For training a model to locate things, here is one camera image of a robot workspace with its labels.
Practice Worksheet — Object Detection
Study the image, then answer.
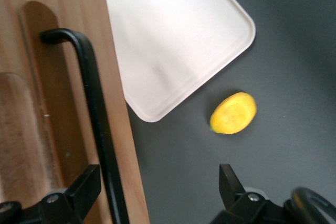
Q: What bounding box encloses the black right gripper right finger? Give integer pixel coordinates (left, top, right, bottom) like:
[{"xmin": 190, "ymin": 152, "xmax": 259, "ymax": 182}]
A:
[{"xmin": 209, "ymin": 164, "xmax": 284, "ymax": 224}]

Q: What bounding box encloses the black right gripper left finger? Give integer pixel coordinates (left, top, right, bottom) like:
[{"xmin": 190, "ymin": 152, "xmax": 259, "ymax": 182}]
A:
[{"xmin": 38, "ymin": 164, "xmax": 102, "ymax": 224}]

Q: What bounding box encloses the wooden drawer front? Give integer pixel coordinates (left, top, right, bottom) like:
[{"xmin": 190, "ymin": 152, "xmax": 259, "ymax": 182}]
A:
[{"xmin": 0, "ymin": 0, "xmax": 151, "ymax": 224}]

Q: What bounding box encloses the yellow lemon half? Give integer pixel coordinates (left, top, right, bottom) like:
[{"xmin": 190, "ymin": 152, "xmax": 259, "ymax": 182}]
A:
[{"xmin": 209, "ymin": 92, "xmax": 257, "ymax": 135}]

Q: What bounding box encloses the white plastic tray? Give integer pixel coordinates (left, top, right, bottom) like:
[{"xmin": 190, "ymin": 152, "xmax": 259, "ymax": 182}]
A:
[{"xmin": 70, "ymin": 0, "xmax": 257, "ymax": 123}]

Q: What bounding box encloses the black cable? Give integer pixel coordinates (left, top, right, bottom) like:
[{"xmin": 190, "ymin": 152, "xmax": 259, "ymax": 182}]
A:
[{"xmin": 285, "ymin": 186, "xmax": 336, "ymax": 224}]

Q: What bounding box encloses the black metal drawer handle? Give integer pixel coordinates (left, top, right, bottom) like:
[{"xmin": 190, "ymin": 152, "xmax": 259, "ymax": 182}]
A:
[{"xmin": 39, "ymin": 28, "xmax": 131, "ymax": 224}]

